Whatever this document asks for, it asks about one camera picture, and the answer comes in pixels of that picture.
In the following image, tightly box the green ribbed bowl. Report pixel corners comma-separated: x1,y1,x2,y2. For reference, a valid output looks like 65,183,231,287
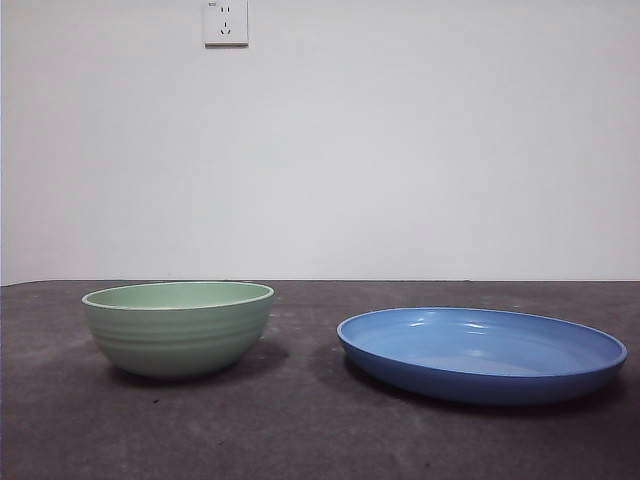
81,280,276,377

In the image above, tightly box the blue round plate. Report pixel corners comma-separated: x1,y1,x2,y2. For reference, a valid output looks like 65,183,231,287
335,306,628,406

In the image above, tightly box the white wall socket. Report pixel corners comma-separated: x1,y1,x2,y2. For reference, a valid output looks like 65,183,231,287
203,0,250,49

